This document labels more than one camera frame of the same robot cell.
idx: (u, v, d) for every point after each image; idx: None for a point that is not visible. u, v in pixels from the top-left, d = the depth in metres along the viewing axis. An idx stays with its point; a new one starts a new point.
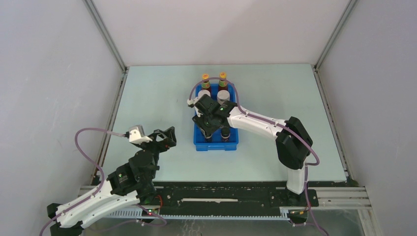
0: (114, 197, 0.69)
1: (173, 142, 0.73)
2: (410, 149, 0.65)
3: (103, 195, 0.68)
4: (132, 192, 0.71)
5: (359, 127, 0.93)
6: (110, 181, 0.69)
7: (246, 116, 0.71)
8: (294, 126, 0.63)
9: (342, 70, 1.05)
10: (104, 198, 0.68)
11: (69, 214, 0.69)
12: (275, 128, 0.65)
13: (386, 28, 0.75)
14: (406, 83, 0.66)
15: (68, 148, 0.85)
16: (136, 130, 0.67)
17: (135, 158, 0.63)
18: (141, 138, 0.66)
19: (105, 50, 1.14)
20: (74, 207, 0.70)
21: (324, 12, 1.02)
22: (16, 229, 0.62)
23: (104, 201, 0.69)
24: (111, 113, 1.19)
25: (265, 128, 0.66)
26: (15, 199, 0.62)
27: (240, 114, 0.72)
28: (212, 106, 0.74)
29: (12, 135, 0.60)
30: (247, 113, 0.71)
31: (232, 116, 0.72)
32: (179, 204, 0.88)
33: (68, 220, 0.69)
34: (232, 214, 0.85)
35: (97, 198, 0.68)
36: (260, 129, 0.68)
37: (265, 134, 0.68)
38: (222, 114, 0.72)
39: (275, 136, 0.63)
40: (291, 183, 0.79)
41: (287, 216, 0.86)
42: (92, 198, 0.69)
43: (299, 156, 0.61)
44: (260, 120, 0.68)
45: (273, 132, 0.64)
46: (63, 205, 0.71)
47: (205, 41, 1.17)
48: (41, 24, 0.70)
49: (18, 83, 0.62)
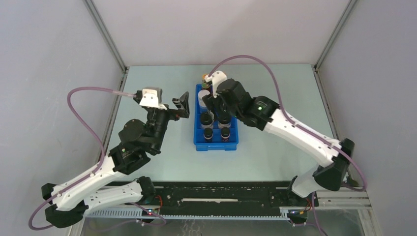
0: (116, 176, 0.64)
1: (185, 114, 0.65)
2: (410, 150, 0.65)
3: (104, 173, 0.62)
4: (137, 187, 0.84)
5: (358, 127, 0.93)
6: (113, 156, 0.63)
7: (293, 126, 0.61)
8: (348, 150, 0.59)
9: (342, 70, 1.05)
10: (106, 176, 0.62)
11: (66, 195, 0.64)
12: (331, 150, 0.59)
13: (387, 28, 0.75)
14: (406, 83, 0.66)
15: (67, 148, 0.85)
16: (154, 94, 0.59)
17: (125, 132, 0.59)
18: (155, 105, 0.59)
19: (105, 50, 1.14)
20: (71, 188, 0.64)
21: (323, 13, 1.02)
22: (15, 230, 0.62)
23: (104, 181, 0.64)
24: (111, 113, 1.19)
25: (318, 148, 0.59)
26: (15, 199, 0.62)
27: (286, 121, 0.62)
28: (243, 101, 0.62)
29: (13, 136, 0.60)
30: (295, 123, 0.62)
31: (274, 122, 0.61)
32: (179, 204, 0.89)
33: (64, 201, 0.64)
34: (231, 214, 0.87)
35: (97, 178, 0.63)
36: (310, 146, 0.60)
37: (312, 153, 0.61)
38: (260, 117, 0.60)
39: (330, 160, 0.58)
40: (299, 186, 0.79)
41: (287, 216, 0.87)
42: (90, 177, 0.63)
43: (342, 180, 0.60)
44: (312, 136, 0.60)
45: (328, 155, 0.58)
46: (59, 186, 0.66)
47: (205, 40, 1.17)
48: (41, 23, 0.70)
49: (18, 83, 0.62)
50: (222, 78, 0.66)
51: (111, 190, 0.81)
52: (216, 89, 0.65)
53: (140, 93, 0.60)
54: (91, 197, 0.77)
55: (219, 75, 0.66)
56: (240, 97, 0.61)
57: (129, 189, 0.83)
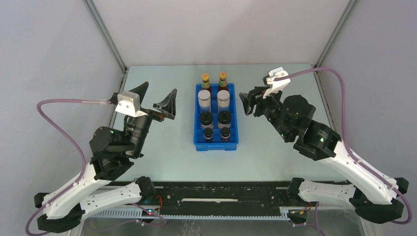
0: (100, 183, 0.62)
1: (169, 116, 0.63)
2: (410, 150, 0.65)
3: (87, 182, 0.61)
4: (135, 187, 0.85)
5: (358, 127, 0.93)
6: (95, 164, 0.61)
7: (355, 163, 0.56)
8: (403, 190, 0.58)
9: (342, 70, 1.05)
10: (89, 185, 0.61)
11: (54, 205, 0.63)
12: (390, 191, 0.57)
13: (386, 28, 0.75)
14: (406, 83, 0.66)
15: (67, 148, 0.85)
16: (130, 103, 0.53)
17: (94, 141, 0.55)
18: (132, 114, 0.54)
19: (105, 50, 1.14)
20: (57, 198, 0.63)
21: (323, 14, 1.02)
22: (14, 230, 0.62)
23: (91, 188, 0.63)
24: (111, 113, 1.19)
25: (379, 190, 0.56)
26: (15, 199, 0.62)
27: (350, 159, 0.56)
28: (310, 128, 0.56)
29: (12, 137, 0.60)
30: (358, 161, 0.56)
31: (337, 158, 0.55)
32: (179, 204, 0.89)
33: (53, 211, 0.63)
34: (231, 214, 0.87)
35: (81, 186, 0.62)
36: (370, 186, 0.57)
37: (369, 191, 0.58)
38: (323, 152, 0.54)
39: (389, 202, 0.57)
40: (313, 196, 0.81)
41: (287, 216, 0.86)
42: (75, 186, 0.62)
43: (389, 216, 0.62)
44: (374, 176, 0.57)
45: (389, 198, 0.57)
46: (48, 195, 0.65)
47: (205, 40, 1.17)
48: (41, 23, 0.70)
49: (18, 82, 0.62)
50: (284, 84, 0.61)
51: (107, 193, 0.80)
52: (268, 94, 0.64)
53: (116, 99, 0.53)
54: (88, 201, 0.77)
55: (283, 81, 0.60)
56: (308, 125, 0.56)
57: (127, 191, 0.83)
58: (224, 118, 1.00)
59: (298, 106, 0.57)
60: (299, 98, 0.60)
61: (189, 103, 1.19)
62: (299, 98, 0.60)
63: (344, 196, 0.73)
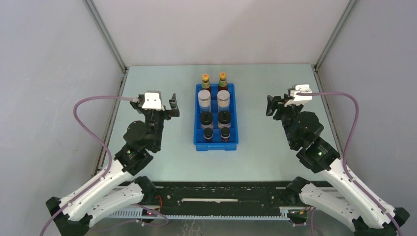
0: (125, 177, 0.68)
1: (176, 114, 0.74)
2: (411, 150, 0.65)
3: (114, 175, 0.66)
4: (136, 186, 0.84)
5: (358, 127, 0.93)
6: (119, 160, 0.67)
7: (349, 181, 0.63)
8: (401, 219, 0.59)
9: (342, 70, 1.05)
10: (116, 178, 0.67)
11: (78, 203, 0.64)
12: (383, 215, 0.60)
13: (387, 28, 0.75)
14: (408, 83, 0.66)
15: (68, 148, 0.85)
16: (156, 98, 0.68)
17: (129, 133, 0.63)
18: (157, 107, 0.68)
19: (105, 50, 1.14)
20: (81, 196, 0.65)
21: (323, 14, 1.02)
22: (16, 231, 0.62)
23: (116, 182, 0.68)
24: (111, 113, 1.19)
25: (372, 211, 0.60)
26: (16, 199, 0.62)
27: (344, 175, 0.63)
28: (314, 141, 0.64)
29: (12, 137, 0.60)
30: (353, 179, 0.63)
31: (332, 170, 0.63)
32: (179, 204, 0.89)
33: (77, 209, 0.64)
34: (231, 214, 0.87)
35: (108, 180, 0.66)
36: (363, 206, 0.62)
37: (362, 211, 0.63)
38: (320, 164, 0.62)
39: (381, 225, 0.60)
40: (313, 201, 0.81)
41: (287, 216, 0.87)
42: (102, 181, 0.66)
43: None
44: (368, 196, 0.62)
45: (381, 221, 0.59)
46: (67, 196, 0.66)
47: (205, 41, 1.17)
48: (41, 23, 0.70)
49: (18, 83, 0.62)
50: (306, 100, 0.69)
51: (110, 197, 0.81)
52: (288, 104, 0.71)
53: (142, 97, 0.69)
54: (93, 206, 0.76)
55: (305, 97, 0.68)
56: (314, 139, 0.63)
57: (129, 191, 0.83)
58: (224, 118, 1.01)
59: (310, 121, 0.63)
60: (313, 115, 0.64)
61: (189, 103, 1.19)
62: (312, 114, 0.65)
63: (347, 215, 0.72)
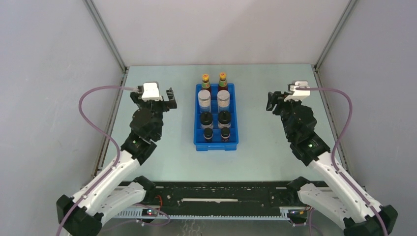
0: (134, 166, 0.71)
1: (173, 105, 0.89)
2: (411, 150, 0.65)
3: (125, 164, 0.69)
4: (137, 185, 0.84)
5: (358, 127, 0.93)
6: (126, 149, 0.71)
7: (336, 172, 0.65)
8: (385, 214, 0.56)
9: (342, 70, 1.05)
10: (127, 166, 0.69)
11: (93, 194, 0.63)
12: (367, 209, 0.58)
13: (387, 28, 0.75)
14: (407, 83, 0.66)
15: (68, 148, 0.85)
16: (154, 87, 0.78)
17: (136, 120, 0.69)
18: (156, 96, 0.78)
19: (105, 50, 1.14)
20: (96, 187, 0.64)
21: (323, 14, 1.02)
22: (16, 231, 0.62)
23: (127, 171, 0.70)
24: (111, 113, 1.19)
25: (354, 202, 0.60)
26: (16, 199, 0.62)
27: (331, 166, 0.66)
28: (308, 134, 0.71)
29: (12, 138, 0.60)
30: (340, 170, 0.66)
31: (320, 162, 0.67)
32: (179, 204, 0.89)
33: (93, 200, 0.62)
34: (231, 214, 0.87)
35: (121, 169, 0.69)
36: (347, 197, 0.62)
37: (347, 204, 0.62)
38: (310, 154, 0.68)
39: (363, 217, 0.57)
40: (311, 200, 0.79)
41: (287, 216, 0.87)
42: (114, 170, 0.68)
43: None
44: (352, 188, 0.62)
45: (363, 213, 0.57)
46: (79, 192, 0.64)
47: (205, 41, 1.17)
48: (41, 24, 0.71)
49: (18, 83, 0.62)
50: (304, 95, 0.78)
51: (114, 196, 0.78)
52: (288, 99, 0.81)
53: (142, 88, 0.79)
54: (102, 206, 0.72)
55: (303, 92, 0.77)
56: (306, 132, 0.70)
57: (132, 189, 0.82)
58: (224, 118, 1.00)
59: (305, 114, 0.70)
60: (309, 110, 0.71)
61: (189, 103, 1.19)
62: (308, 108, 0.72)
63: (341, 214, 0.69)
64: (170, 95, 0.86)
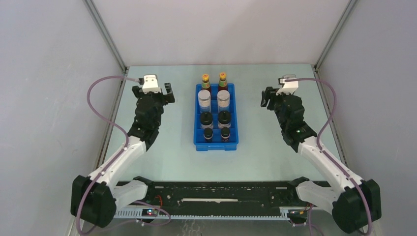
0: (141, 150, 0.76)
1: (172, 99, 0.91)
2: (411, 150, 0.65)
3: (134, 145, 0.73)
4: (138, 181, 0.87)
5: (358, 127, 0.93)
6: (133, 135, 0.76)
7: (320, 150, 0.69)
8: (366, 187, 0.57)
9: (342, 70, 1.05)
10: (137, 147, 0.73)
11: (109, 171, 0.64)
12: (347, 181, 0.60)
13: (387, 28, 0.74)
14: (407, 83, 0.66)
15: (68, 148, 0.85)
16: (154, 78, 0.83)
17: (140, 106, 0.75)
18: (155, 86, 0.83)
19: (105, 50, 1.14)
20: (111, 164, 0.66)
21: (323, 14, 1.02)
22: (16, 230, 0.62)
23: (135, 154, 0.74)
24: (111, 113, 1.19)
25: (335, 175, 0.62)
26: (16, 199, 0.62)
27: (315, 146, 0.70)
28: (296, 121, 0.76)
29: (12, 138, 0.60)
30: (323, 149, 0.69)
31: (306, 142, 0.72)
32: (179, 204, 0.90)
33: (111, 176, 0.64)
34: (231, 214, 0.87)
35: (131, 150, 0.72)
36: (330, 173, 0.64)
37: (330, 179, 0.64)
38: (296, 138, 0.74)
39: (342, 188, 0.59)
40: (306, 193, 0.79)
41: (287, 216, 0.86)
42: (125, 151, 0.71)
43: (355, 221, 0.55)
44: (334, 164, 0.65)
45: (342, 185, 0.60)
46: (94, 171, 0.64)
47: (205, 40, 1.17)
48: (41, 24, 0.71)
49: (18, 83, 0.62)
50: (293, 88, 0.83)
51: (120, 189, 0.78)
52: (280, 91, 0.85)
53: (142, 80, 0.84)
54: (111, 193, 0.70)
55: (292, 84, 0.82)
56: (296, 118, 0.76)
57: (135, 184, 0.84)
58: (224, 118, 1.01)
59: (295, 103, 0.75)
60: (299, 99, 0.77)
61: (189, 103, 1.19)
62: (297, 98, 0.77)
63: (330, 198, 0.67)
64: (167, 88, 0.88)
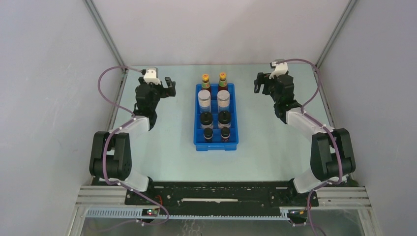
0: (143, 128, 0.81)
1: (172, 92, 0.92)
2: (410, 150, 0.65)
3: (139, 119, 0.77)
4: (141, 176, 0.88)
5: (357, 127, 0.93)
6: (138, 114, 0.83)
7: (302, 114, 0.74)
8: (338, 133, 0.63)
9: (342, 70, 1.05)
10: (143, 121, 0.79)
11: (126, 129, 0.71)
12: (320, 129, 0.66)
13: (387, 28, 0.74)
14: (408, 83, 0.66)
15: (68, 148, 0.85)
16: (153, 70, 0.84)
17: (139, 89, 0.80)
18: (154, 77, 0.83)
19: (105, 50, 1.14)
20: (129, 124, 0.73)
21: (323, 13, 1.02)
22: (15, 230, 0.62)
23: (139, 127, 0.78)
24: (111, 113, 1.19)
25: (311, 127, 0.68)
26: (15, 199, 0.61)
27: (298, 112, 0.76)
28: (286, 97, 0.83)
29: (11, 138, 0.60)
30: (305, 112, 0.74)
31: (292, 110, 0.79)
32: (179, 204, 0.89)
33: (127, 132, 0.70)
34: (231, 214, 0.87)
35: (139, 122, 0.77)
36: (308, 128, 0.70)
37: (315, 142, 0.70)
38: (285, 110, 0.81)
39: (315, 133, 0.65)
40: (301, 184, 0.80)
41: (287, 216, 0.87)
42: (134, 121, 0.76)
43: (324, 162, 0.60)
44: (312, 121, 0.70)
45: (315, 131, 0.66)
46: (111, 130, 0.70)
47: (204, 40, 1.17)
48: (40, 23, 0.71)
49: (18, 83, 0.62)
50: (283, 70, 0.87)
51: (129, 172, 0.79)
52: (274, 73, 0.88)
53: (144, 71, 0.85)
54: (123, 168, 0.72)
55: (282, 66, 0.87)
56: (286, 94, 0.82)
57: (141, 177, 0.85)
58: (224, 118, 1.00)
59: (287, 79, 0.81)
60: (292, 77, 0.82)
61: (189, 103, 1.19)
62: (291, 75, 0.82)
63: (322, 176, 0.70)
64: (167, 81, 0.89)
